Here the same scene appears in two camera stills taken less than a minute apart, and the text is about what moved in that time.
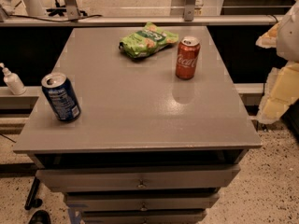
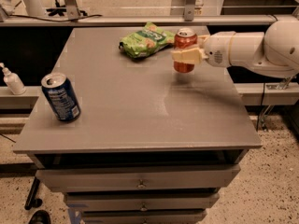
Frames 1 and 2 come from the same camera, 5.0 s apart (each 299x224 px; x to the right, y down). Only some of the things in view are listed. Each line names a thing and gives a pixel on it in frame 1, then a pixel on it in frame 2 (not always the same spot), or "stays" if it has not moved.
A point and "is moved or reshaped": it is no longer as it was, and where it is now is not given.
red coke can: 187,57 is moved or reshaped
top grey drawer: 145,177 stays
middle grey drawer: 142,201 stays
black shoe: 40,217 stays
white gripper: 290,36 → 215,51
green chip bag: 146,41 stays
